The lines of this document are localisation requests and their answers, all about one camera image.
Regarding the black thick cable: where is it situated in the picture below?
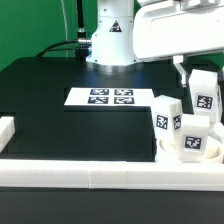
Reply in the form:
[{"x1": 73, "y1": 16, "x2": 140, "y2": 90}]
[{"x1": 35, "y1": 40, "x2": 92, "y2": 61}]

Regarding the black cable upright connector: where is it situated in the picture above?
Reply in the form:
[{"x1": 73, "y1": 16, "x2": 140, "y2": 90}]
[{"x1": 76, "y1": 0, "x2": 86, "y2": 38}]

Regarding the thin white cable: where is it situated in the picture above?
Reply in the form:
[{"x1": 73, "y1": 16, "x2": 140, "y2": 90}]
[{"x1": 60, "y1": 0, "x2": 69, "y2": 58}]

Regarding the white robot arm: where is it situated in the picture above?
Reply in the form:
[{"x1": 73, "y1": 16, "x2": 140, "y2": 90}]
[{"x1": 87, "y1": 0, "x2": 224, "y2": 77}]

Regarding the white U-shaped fence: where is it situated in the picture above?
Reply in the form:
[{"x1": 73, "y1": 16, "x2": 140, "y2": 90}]
[{"x1": 0, "y1": 117, "x2": 224, "y2": 191}]

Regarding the white paper marker sheet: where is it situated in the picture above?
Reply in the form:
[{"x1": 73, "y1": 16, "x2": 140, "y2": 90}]
[{"x1": 64, "y1": 87, "x2": 154, "y2": 107}]

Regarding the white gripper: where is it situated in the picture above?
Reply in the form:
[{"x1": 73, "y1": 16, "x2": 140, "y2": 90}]
[{"x1": 133, "y1": 0, "x2": 224, "y2": 87}]

